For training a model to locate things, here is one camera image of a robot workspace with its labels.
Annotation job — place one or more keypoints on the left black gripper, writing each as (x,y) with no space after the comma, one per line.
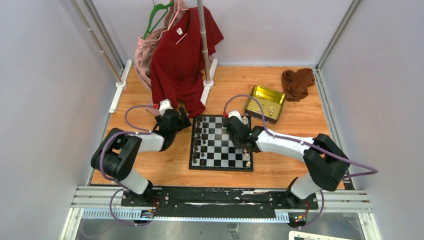
(183,122)

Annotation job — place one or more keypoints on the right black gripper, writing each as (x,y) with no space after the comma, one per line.
(236,145)

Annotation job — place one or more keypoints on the black white chessboard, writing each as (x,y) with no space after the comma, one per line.
(212,149)

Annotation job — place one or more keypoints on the gold metal tin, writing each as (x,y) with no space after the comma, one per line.
(271,100)

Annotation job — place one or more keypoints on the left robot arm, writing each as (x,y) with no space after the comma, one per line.
(116,155)

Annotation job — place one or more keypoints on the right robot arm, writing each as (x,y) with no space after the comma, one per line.
(323,158)

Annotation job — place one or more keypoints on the white rack base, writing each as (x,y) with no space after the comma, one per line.
(208,83)

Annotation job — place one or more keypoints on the red t-shirt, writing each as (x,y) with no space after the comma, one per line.
(177,64)

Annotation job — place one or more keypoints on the brown crumpled cloth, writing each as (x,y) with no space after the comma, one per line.
(295,84)

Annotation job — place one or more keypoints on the pink garment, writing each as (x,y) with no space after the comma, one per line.
(148,44)

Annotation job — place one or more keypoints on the green clothes hanger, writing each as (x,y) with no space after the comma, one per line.
(157,14)

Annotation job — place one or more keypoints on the metal clothes rack pole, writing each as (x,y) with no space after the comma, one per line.
(203,33)

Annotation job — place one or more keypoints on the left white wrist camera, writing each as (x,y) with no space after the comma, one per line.
(164,105)

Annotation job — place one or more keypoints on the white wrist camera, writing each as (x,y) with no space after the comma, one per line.
(235,113)
(164,105)

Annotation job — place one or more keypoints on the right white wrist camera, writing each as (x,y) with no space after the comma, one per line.
(235,113)

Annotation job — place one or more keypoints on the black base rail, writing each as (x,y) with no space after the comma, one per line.
(212,202)

